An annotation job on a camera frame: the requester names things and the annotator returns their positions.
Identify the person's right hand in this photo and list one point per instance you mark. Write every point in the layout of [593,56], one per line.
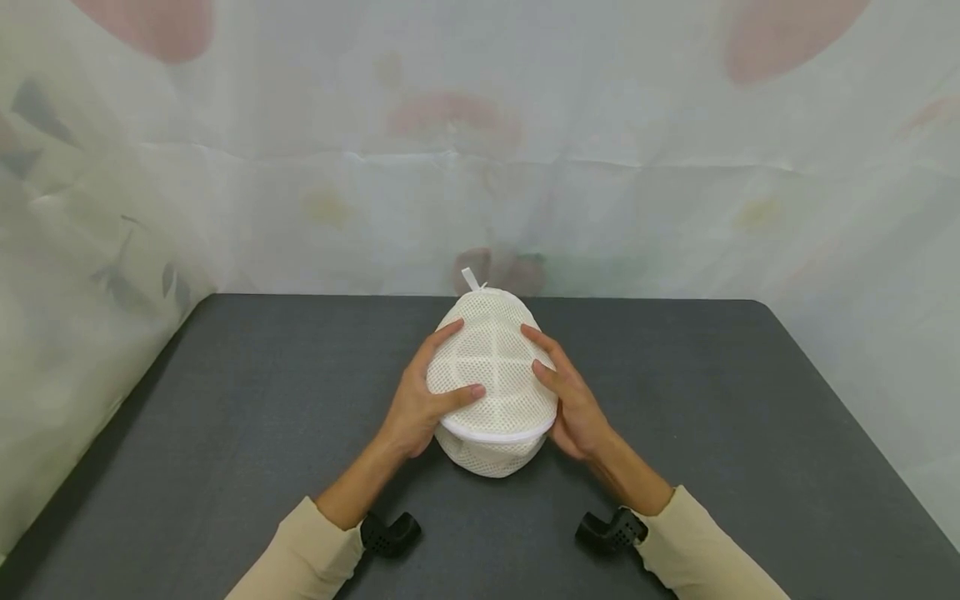
[576,408]

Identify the person's left hand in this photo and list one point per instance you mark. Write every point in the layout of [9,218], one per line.
[417,406]

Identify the white mesh laundry bag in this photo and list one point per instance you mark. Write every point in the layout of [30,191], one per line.
[495,367]

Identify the person's left forearm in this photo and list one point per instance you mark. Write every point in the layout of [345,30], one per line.
[322,521]

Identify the person's right forearm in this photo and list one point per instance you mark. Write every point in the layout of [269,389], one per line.
[675,525]

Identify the black wrist band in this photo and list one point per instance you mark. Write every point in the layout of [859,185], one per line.
[388,533]
[610,531]

